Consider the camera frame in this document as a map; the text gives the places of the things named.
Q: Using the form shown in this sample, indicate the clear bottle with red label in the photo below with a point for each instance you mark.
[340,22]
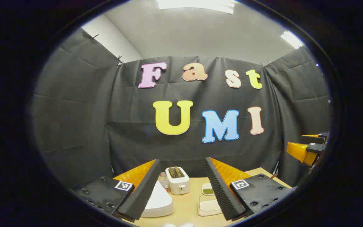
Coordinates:
[164,181]

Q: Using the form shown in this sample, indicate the small ceiling light panel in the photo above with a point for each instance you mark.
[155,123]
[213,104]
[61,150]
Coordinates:
[291,39]

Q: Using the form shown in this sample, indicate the long ceiling light panel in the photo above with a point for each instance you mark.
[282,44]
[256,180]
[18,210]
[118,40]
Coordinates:
[197,5]

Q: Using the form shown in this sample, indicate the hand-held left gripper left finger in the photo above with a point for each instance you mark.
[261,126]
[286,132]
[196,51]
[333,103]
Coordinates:
[142,192]

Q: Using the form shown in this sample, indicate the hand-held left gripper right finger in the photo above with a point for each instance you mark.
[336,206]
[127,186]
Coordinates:
[221,192]

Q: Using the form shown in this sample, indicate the clear container of rice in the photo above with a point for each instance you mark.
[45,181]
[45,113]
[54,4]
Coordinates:
[208,206]

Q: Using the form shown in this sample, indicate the white toaster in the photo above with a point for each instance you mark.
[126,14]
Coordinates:
[178,184]

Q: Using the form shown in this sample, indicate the brown toast slice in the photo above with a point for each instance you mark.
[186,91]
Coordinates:
[171,172]
[178,171]

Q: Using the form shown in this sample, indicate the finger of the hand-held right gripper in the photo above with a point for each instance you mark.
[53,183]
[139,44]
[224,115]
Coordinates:
[298,151]
[321,138]

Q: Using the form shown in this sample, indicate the black backdrop cloth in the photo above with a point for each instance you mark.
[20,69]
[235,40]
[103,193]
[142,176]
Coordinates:
[106,110]

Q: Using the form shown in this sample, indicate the white rice cooker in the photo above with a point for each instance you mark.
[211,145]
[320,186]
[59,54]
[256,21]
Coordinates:
[161,203]

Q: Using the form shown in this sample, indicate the white divided dish of beans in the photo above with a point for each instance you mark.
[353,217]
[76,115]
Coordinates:
[207,190]

